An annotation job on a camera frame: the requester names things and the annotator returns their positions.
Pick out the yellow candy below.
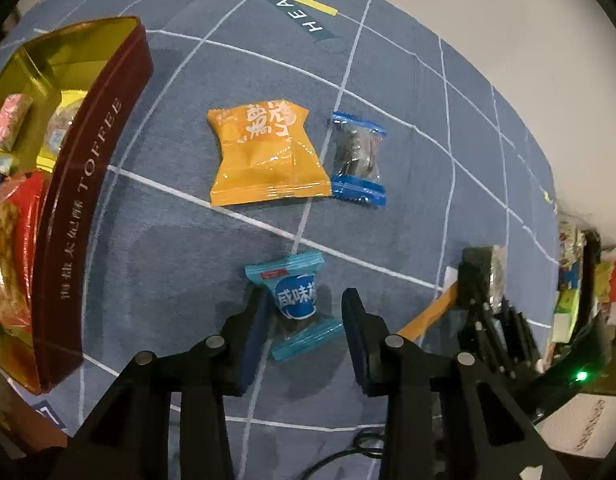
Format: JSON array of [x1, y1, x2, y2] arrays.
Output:
[[36, 90, 87, 172]]

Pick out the light blue salty candy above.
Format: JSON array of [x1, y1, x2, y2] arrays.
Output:
[[245, 252, 344, 363]]

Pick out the gold and maroon toffee tin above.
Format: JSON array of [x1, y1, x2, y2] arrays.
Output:
[[0, 16, 153, 394]]

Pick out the clear fried twist snack bag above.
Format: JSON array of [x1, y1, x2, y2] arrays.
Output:
[[0, 179, 30, 330]]

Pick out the heart label on cloth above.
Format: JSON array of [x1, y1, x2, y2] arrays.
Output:
[[266, 0, 338, 42]]

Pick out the blue checked tablecloth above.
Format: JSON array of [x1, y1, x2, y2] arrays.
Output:
[[0, 0, 558, 434]]

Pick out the cluttered shelf items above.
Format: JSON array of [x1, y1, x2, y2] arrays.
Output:
[[550, 214, 616, 354]]

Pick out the orange tape strip right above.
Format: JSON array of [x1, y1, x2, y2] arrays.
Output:
[[398, 266, 458, 342]]

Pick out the blue ended dark candy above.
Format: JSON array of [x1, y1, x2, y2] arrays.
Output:
[[331, 112, 386, 207]]

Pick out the red snack packet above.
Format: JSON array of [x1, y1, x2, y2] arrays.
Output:
[[1, 170, 46, 333]]

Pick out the orange snack packet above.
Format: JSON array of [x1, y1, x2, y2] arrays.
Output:
[[207, 100, 332, 207]]

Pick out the pink patterned candy block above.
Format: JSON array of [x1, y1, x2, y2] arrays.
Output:
[[0, 93, 34, 152]]

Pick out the dark seaweed snack bag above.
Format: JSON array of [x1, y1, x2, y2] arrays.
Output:
[[458, 245, 506, 313]]

